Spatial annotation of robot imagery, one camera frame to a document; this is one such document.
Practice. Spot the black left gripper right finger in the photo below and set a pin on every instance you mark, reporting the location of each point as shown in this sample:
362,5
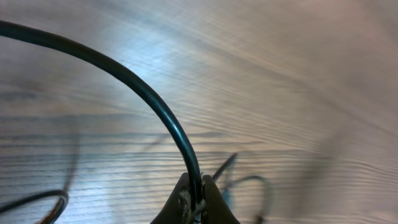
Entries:
216,210

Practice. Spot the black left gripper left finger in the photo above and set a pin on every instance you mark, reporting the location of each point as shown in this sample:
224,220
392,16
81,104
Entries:
177,208

